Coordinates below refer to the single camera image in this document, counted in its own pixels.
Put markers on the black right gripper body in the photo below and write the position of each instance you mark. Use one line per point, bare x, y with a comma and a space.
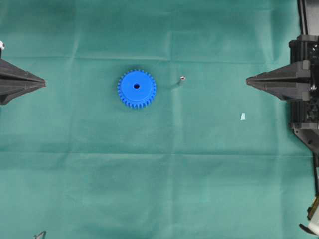
305, 48

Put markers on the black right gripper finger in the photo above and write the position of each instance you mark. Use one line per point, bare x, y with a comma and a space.
294, 71
284, 90

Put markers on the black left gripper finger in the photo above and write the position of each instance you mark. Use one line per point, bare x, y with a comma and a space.
9, 71
10, 89

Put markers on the small metal shaft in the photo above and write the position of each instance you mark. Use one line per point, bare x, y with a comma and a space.
181, 81

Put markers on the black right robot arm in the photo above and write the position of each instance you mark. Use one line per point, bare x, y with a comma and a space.
305, 132

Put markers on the blue plastic gear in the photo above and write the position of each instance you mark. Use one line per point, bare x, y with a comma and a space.
137, 88

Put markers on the green cloth mat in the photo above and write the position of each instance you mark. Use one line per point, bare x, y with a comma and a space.
76, 162

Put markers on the grey clip at mat edge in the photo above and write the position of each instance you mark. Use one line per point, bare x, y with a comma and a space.
41, 235

